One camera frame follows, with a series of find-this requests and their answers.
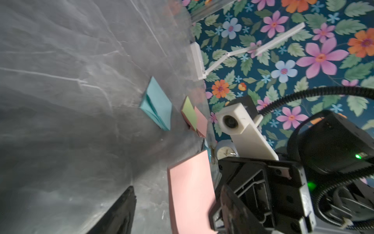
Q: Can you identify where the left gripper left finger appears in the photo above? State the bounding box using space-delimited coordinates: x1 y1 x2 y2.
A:
87 186 137 234

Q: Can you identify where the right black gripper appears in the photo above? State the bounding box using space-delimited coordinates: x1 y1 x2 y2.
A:
208 157 317 234

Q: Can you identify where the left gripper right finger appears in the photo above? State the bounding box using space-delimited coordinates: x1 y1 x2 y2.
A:
220 185 266 234

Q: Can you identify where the pink memo pad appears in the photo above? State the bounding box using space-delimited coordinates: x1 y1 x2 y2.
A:
168 151 217 234

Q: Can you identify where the torn pink memo page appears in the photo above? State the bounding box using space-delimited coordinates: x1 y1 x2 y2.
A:
194 107 208 137

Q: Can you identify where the green memo pad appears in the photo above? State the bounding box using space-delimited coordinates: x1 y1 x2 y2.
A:
181 97 197 131

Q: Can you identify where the blue memo pad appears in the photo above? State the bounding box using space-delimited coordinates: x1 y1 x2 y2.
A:
140 77 172 131

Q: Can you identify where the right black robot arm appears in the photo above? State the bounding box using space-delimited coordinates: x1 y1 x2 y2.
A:
208 86 374 234

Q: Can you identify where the white phone stand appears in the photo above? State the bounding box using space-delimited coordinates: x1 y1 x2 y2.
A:
191 22 305 80

